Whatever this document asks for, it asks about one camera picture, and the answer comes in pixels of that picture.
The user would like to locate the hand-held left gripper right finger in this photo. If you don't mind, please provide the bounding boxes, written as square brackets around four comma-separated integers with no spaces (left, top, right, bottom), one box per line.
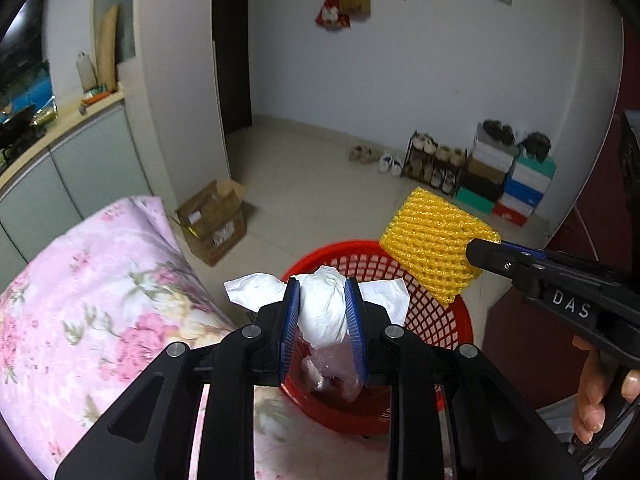
[344,276,583,480]

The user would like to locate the red plastic mesh basket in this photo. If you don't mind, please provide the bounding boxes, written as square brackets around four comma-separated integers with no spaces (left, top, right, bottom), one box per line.
[277,241,473,436]

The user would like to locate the wooden cutting board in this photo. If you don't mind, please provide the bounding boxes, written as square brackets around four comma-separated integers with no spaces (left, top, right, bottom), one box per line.
[96,4,121,93]

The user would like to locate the dark wooden door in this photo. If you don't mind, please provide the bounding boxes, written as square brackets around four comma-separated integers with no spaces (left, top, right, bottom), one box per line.
[212,0,255,136]

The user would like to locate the blue backsplash picture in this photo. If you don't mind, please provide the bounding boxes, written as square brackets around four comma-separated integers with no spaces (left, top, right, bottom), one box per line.
[0,60,56,123]

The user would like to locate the red gift bag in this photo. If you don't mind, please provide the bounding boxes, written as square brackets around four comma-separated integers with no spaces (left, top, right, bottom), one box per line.
[315,0,352,31]

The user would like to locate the dark red wooden cabinet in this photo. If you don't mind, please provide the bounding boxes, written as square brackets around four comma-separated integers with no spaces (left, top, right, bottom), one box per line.
[487,110,640,411]

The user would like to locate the pink floral blanket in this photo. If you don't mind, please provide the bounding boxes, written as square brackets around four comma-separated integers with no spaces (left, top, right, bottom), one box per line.
[0,195,301,480]

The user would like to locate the black gas stove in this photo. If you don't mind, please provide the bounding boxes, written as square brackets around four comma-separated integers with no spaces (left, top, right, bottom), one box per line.
[0,105,48,161]

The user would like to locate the black range hood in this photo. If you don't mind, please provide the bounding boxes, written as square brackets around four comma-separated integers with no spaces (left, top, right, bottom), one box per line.
[0,0,51,61]

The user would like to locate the white bottle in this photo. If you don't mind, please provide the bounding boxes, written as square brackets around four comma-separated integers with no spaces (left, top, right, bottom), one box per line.
[76,51,98,93]

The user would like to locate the cardboard box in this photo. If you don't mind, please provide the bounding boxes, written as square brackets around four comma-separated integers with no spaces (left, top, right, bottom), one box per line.
[170,179,258,267]

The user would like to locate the group of assorted shoes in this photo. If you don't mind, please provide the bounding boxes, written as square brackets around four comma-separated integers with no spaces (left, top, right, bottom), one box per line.
[412,132,468,195]

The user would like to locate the black shoe rack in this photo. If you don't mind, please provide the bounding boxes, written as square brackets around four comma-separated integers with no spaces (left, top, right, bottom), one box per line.
[400,130,471,196]

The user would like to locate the person's right hand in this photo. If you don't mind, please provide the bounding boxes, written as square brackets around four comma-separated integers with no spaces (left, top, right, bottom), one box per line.
[571,337,640,443]

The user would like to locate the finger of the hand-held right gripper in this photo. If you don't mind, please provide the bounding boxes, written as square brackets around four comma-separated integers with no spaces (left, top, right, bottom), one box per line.
[500,241,566,266]
[466,238,543,301]

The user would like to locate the clear plastic bag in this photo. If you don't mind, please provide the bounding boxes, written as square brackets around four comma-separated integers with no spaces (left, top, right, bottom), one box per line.
[297,327,363,403]

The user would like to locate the stack of shoe boxes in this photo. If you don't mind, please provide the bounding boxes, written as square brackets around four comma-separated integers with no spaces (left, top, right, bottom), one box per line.
[452,127,558,226]

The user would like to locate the white paper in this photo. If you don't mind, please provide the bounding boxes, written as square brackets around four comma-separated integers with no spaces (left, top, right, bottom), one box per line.
[223,266,411,348]

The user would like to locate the kitchen counter with cabinets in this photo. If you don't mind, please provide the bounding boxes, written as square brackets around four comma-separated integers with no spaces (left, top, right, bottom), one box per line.
[0,90,146,266]

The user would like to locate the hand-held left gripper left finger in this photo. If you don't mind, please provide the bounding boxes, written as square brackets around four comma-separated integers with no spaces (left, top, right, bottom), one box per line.
[55,277,301,480]

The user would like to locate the yellow foam net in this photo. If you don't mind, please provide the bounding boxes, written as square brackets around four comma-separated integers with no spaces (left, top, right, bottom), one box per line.
[378,187,502,306]

